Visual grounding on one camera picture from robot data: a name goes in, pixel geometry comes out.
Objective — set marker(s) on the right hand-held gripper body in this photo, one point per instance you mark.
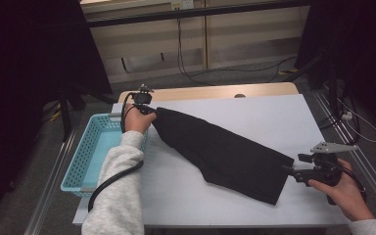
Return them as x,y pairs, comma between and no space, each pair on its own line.
323,166

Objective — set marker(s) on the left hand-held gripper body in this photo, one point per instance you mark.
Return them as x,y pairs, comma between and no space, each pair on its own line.
142,98

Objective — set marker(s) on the light blue plastic basket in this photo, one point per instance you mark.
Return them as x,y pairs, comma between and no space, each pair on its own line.
91,153

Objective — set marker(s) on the black shorts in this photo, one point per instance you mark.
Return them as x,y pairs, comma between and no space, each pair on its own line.
225,153

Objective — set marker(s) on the person's left hand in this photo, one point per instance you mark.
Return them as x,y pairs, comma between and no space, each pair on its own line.
137,122

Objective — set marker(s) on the person's right hand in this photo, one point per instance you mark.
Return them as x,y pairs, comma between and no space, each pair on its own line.
349,196

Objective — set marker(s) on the black tripod stand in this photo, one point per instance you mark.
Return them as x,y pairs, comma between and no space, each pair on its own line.
66,114

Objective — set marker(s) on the black metal stand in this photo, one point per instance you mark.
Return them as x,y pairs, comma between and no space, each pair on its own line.
331,81

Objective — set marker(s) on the grey table grommet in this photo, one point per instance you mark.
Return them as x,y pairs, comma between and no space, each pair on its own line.
240,95

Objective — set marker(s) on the black metal bar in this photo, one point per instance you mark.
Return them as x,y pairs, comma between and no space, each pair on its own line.
209,12

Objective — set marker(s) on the beige cabinet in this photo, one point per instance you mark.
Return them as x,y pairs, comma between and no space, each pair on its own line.
241,42

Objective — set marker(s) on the narrow black curtain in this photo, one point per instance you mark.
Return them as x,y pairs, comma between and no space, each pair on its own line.
365,49

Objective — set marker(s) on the wide black curtain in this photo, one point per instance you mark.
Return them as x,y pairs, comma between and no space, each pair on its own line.
19,65

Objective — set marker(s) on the white wall socket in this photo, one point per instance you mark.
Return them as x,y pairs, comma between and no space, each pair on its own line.
182,4

